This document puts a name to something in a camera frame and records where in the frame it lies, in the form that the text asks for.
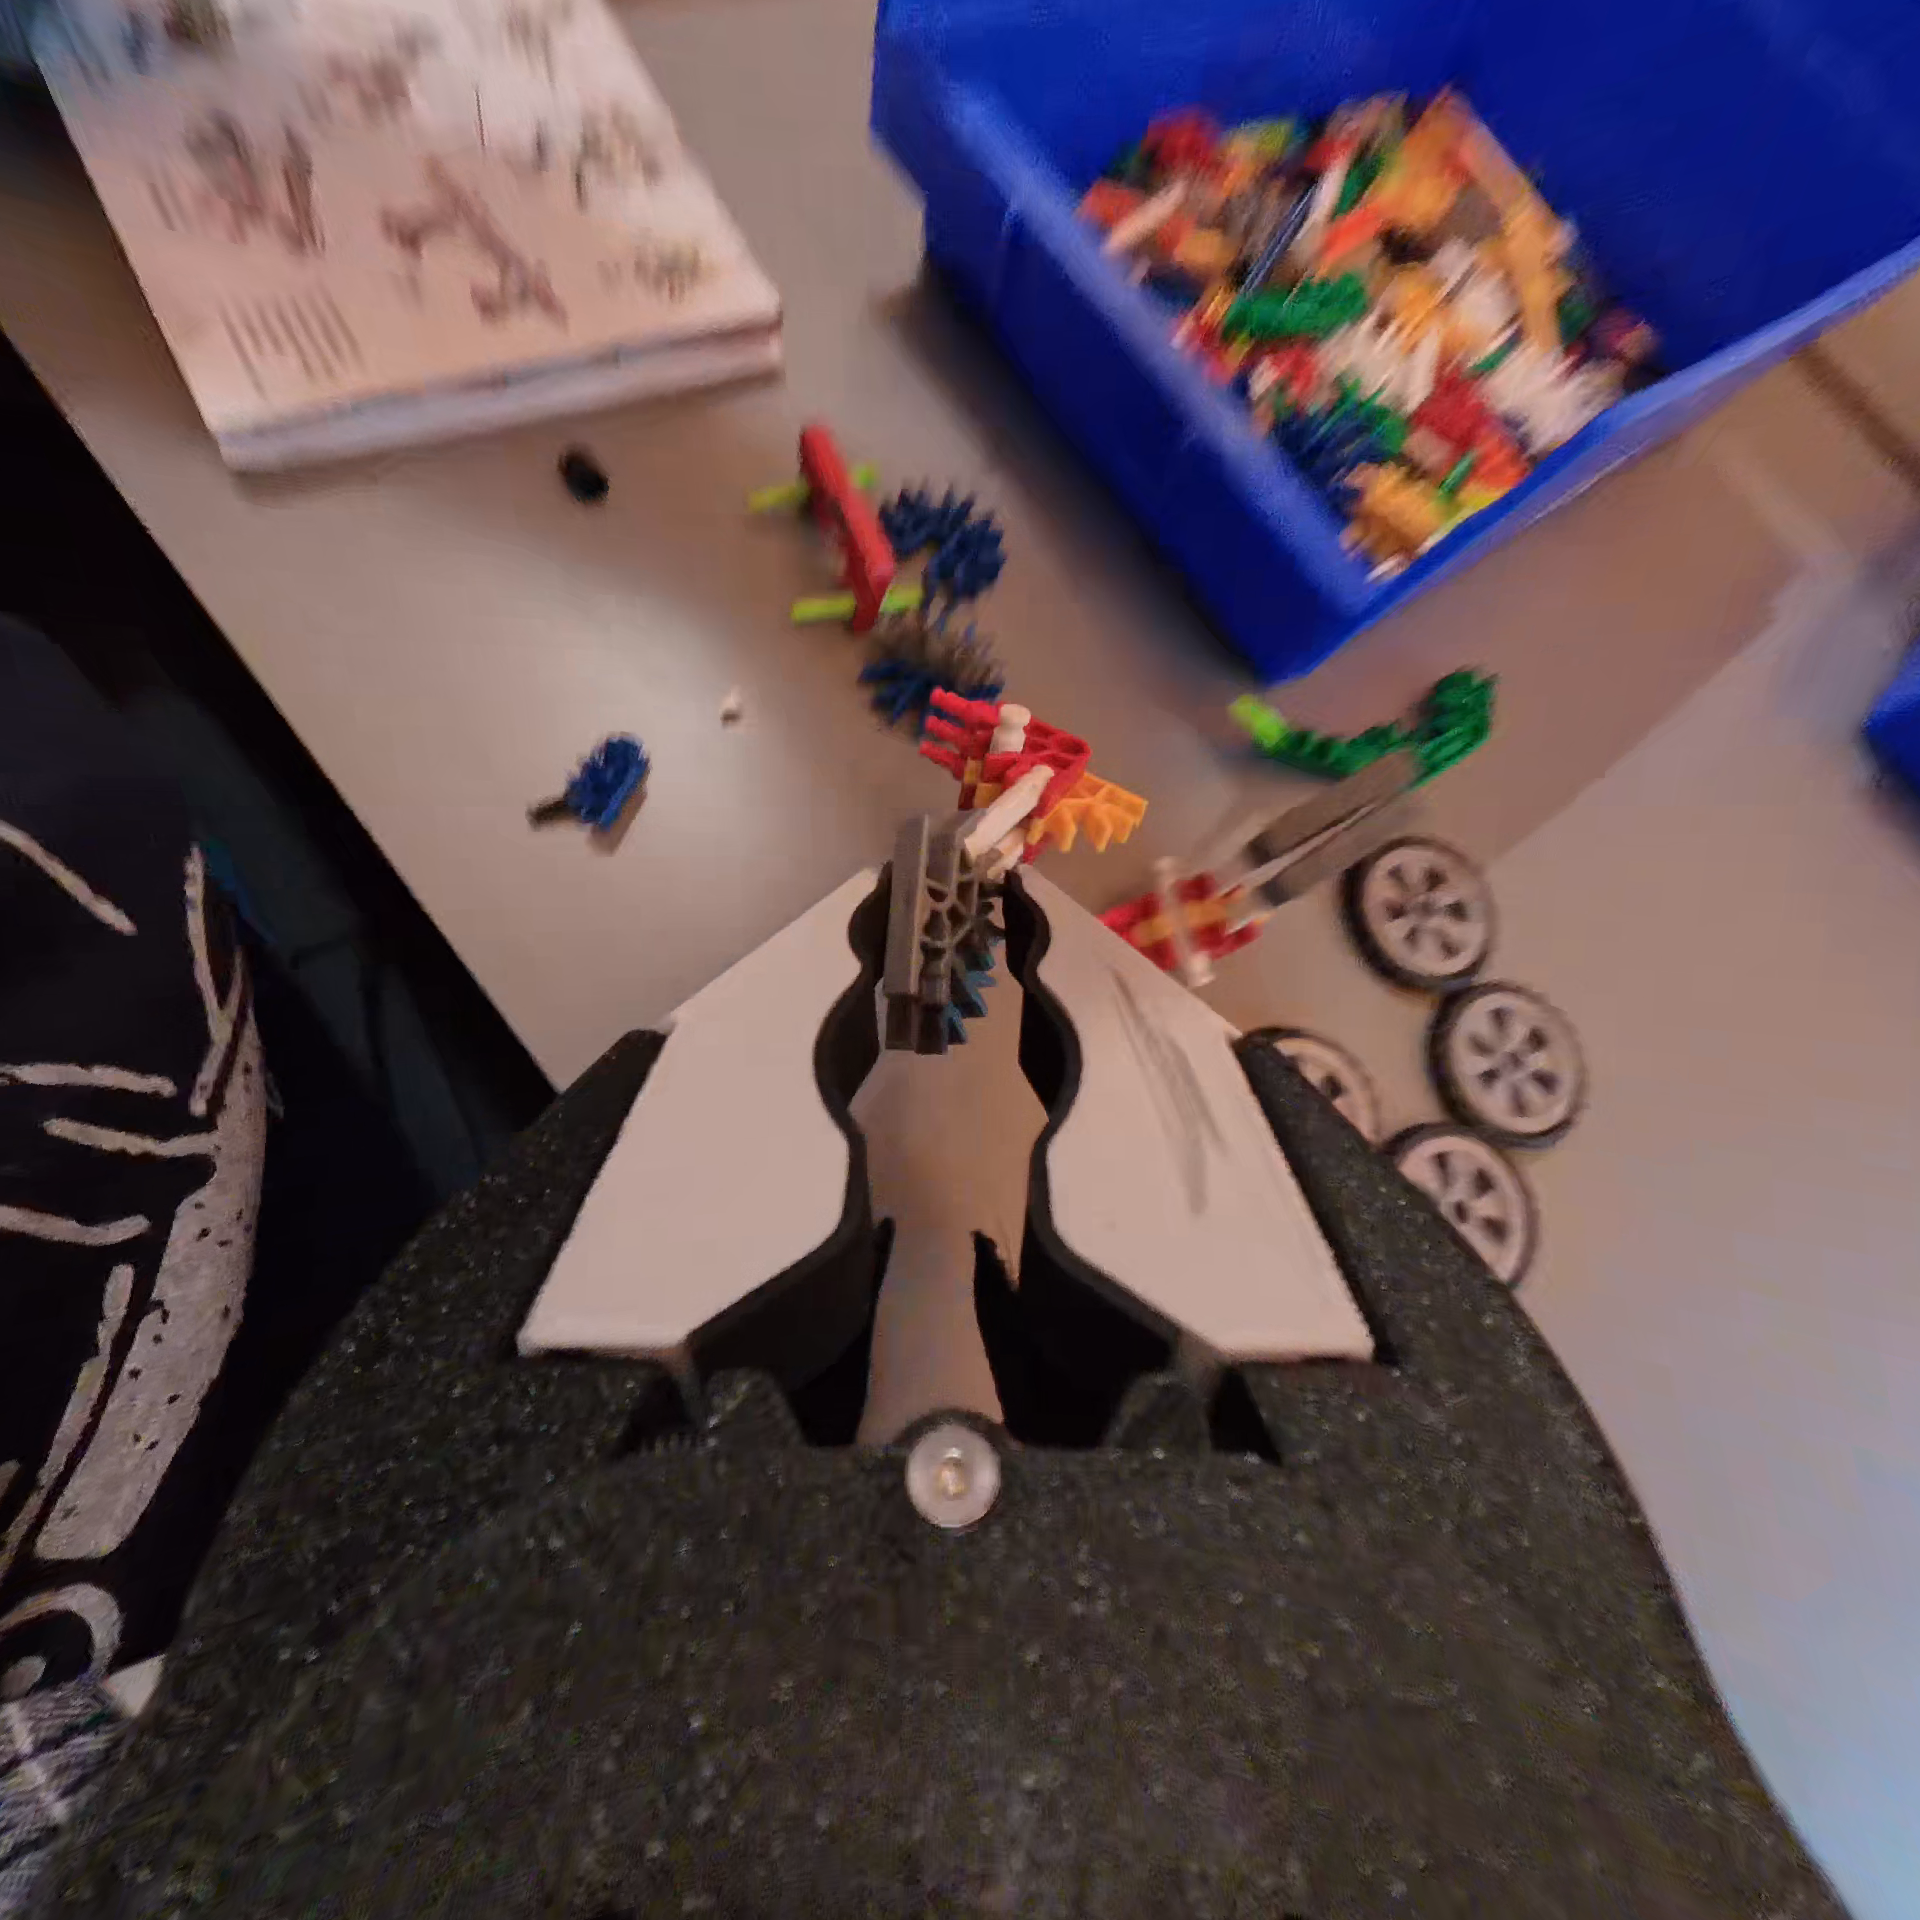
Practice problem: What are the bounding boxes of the white printed instruction sheet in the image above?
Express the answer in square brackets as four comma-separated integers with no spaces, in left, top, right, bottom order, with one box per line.
[33,0,789,476]

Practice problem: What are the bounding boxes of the black toy wheel white hub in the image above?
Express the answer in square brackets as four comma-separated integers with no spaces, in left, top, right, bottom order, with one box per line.
[1341,835,1500,995]
[1254,1026,1386,1142]
[1387,1122,1541,1287]
[1428,979,1593,1153]

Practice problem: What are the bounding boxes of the green wheeled toy model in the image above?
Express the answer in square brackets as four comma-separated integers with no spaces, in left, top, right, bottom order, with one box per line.
[916,668,1500,991]

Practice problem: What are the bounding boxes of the red green toy assembly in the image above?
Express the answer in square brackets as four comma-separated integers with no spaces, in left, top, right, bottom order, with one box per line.
[753,421,1013,737]

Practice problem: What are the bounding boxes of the empty blue plastic bin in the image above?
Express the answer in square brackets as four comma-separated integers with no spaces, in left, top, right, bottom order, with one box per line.
[1860,615,1920,806]

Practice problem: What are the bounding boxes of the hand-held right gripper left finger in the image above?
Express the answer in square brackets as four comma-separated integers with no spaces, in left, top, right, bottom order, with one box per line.
[524,871,903,1435]

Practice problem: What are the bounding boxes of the pile of construction toy pieces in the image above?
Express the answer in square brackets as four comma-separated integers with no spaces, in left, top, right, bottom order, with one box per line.
[1074,85,1662,578]

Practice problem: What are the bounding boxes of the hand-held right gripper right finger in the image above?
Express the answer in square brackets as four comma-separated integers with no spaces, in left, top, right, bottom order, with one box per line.
[993,878,1379,1435]

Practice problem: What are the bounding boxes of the blue plastic bin with label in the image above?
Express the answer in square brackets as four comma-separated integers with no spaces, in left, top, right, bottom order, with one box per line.
[871,0,1920,686]

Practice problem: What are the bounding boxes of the grey toy connector assembly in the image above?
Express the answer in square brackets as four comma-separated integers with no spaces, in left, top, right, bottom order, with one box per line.
[871,815,1009,1059]

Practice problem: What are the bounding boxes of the small blue toy piece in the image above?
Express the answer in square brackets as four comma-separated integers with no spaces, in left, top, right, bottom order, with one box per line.
[533,737,655,842]

